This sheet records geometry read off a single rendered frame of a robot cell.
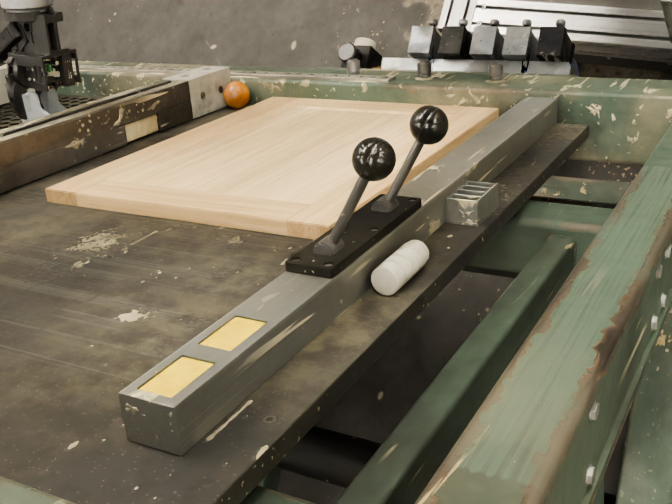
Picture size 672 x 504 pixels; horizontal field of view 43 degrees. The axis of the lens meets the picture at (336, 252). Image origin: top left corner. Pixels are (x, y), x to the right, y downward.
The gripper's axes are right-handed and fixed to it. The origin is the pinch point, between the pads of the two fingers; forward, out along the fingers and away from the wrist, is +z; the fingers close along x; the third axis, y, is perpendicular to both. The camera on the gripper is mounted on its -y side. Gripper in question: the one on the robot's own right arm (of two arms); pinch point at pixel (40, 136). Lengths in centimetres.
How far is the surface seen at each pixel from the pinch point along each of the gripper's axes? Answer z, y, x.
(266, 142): -0.5, 36.8, 10.5
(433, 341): 79, 30, 94
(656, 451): 43, 97, 21
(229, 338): -5, 72, -47
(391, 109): -1, 47, 33
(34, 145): -2.8, 11.3, -11.1
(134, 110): -2.9, 11.2, 10.4
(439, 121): -16, 77, -20
